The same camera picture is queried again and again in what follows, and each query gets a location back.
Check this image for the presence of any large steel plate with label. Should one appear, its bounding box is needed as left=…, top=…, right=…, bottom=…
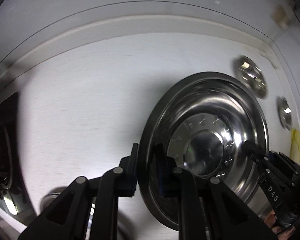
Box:
left=137, top=72, right=269, bottom=230

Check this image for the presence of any small steel bowl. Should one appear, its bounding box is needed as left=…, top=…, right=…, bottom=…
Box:
left=234, top=55, right=268, bottom=99

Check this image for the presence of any person's left hand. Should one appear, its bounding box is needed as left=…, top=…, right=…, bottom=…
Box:
left=264, top=210, right=295, bottom=239

